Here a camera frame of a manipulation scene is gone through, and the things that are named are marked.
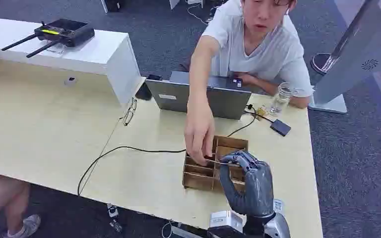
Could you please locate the person's right hand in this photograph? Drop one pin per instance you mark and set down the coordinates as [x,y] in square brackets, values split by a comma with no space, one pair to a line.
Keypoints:
[198,131]

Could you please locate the small round grey puck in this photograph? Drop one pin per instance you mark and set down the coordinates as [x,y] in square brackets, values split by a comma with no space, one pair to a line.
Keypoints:
[70,81]

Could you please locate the grey sneaker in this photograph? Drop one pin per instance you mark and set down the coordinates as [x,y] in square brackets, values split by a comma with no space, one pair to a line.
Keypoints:
[27,226]

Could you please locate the round black stand base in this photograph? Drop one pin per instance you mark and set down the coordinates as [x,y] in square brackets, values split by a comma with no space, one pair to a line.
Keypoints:
[318,62]

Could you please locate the person's left hand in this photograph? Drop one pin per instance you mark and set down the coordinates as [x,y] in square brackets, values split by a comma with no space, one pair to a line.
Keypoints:
[244,78]

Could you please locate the black smartphone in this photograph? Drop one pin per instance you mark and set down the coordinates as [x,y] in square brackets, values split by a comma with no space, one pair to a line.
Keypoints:
[144,92]

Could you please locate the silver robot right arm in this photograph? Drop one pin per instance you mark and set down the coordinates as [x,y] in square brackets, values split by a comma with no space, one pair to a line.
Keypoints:
[280,228]

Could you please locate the black-rimmed eyeglasses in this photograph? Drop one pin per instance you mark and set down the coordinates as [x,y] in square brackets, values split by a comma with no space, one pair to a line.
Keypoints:
[129,113]

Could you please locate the clear glass bottle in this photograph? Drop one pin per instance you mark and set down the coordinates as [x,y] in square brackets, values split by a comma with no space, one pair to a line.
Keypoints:
[281,98]

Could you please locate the wooden compartment box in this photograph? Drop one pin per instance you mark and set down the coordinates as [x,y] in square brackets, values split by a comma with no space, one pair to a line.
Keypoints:
[203,177]

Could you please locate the grey standing kiosk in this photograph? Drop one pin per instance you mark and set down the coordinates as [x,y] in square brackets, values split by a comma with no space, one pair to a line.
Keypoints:
[355,52]

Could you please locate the grey laptop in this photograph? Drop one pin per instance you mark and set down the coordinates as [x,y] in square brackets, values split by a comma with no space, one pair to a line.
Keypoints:
[210,98]

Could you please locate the small yellow wrapped item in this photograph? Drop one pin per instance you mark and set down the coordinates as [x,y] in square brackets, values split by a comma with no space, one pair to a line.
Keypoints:
[261,112]

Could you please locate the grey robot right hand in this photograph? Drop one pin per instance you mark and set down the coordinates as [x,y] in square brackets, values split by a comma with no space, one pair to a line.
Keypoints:
[254,190]

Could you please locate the black floor box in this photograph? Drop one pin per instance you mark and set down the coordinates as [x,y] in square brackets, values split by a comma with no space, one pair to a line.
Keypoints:
[113,5]

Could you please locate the white QR code tag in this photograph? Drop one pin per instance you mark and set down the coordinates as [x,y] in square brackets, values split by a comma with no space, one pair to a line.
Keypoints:
[278,206]

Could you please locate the white plug adapter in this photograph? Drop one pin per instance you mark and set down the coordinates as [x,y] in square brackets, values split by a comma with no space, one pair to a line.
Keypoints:
[113,211]

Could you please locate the white desk shelf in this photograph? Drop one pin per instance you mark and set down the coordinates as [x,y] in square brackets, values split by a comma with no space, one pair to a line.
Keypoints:
[88,52]

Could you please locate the small black external drive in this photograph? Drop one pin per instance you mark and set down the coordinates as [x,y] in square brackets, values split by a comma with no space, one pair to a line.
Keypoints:
[280,127]

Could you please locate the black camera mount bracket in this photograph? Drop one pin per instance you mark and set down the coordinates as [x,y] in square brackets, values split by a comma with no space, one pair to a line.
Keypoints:
[223,232]

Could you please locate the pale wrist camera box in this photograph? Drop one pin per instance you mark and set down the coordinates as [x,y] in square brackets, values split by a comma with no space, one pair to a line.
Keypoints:
[225,219]

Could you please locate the black remote controller with antennas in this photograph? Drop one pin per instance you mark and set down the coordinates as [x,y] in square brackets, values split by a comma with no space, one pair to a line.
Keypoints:
[67,33]

